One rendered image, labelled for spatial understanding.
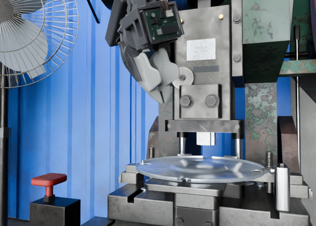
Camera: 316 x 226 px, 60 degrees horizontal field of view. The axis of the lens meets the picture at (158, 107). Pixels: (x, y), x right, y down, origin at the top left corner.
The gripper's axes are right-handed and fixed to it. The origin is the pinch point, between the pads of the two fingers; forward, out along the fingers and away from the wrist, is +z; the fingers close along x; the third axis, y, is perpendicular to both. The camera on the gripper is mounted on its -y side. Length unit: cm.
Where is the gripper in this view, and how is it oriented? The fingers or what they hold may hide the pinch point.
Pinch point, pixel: (159, 96)
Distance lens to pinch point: 48.3
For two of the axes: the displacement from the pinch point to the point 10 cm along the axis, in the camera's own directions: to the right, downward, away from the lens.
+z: 2.8, 9.5, 1.3
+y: 4.8, -0.3, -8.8
